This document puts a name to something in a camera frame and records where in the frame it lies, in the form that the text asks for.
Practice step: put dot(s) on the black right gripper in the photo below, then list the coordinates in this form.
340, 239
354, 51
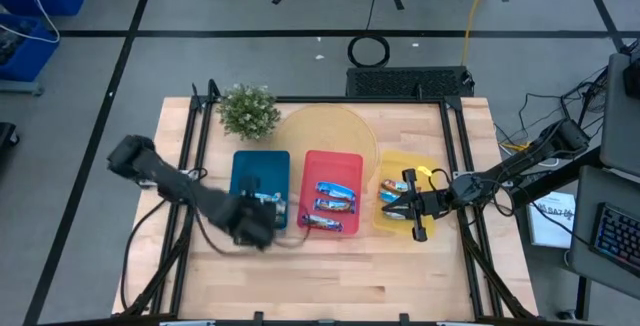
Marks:
435, 203

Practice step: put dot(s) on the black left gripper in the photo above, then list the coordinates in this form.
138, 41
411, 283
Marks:
250, 221

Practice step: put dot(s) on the oatmeal raisin granola bar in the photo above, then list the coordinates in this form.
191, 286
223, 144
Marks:
334, 205
335, 190
322, 223

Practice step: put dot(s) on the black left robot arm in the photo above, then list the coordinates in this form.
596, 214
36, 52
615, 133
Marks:
175, 186

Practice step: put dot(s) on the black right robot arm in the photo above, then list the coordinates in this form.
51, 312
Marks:
525, 158

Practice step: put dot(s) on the yellow tape tag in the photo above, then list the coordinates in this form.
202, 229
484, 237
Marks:
424, 170

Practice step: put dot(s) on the yellow plastic bin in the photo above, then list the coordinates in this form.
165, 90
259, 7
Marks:
390, 163

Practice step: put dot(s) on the blue plastic bin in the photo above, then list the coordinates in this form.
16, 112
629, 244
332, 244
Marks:
260, 166

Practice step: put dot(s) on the red plastic bin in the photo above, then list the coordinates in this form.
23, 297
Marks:
330, 166

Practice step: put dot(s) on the small green potted plant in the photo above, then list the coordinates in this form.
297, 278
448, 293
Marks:
248, 112

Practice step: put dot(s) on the round woven placemat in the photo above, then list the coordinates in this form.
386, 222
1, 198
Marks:
325, 126

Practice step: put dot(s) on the black perforated computer case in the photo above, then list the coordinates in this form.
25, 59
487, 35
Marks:
400, 82

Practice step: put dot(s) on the white paper booklet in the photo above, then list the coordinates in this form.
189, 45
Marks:
550, 226

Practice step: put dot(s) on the grey desk with keyboard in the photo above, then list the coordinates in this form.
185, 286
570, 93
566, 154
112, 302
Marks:
581, 226

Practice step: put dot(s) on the black backlit keyboard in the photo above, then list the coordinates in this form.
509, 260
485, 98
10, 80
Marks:
617, 238

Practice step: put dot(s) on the grey desk with monitor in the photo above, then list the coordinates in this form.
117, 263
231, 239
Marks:
617, 126

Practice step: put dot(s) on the black computer monitor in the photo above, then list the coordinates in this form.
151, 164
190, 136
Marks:
632, 81

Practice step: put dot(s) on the black rig frame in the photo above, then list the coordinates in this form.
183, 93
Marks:
300, 99

